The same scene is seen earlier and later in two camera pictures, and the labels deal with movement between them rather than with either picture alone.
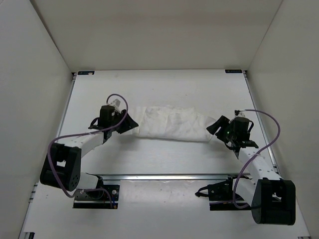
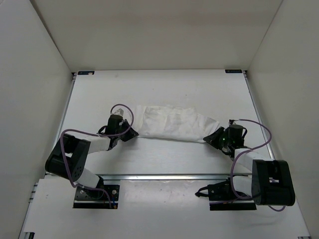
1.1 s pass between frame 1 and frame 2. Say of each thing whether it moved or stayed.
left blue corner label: stayed
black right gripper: moved
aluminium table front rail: stayed
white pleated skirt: stayed
